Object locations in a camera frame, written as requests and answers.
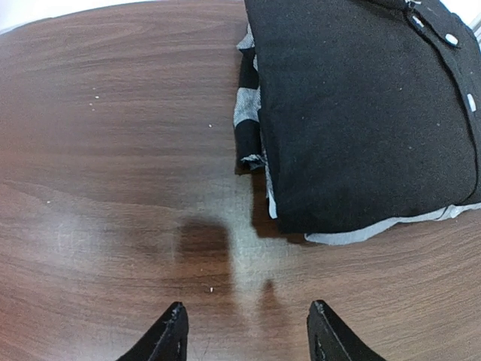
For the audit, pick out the black folded polo shirt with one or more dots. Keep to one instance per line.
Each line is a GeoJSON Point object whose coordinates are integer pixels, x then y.
{"type": "Point", "coordinates": [369, 110]}

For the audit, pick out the grey patterned folded shirt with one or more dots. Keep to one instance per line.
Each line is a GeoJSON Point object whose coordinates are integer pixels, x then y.
{"type": "Point", "coordinates": [251, 154]}

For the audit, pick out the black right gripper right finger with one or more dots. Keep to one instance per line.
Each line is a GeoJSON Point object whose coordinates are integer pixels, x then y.
{"type": "Point", "coordinates": [330, 339]}

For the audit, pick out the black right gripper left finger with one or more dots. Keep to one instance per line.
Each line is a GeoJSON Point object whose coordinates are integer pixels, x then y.
{"type": "Point", "coordinates": [165, 340]}

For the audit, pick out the right aluminium frame post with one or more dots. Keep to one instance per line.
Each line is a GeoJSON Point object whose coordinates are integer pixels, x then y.
{"type": "Point", "coordinates": [475, 26]}

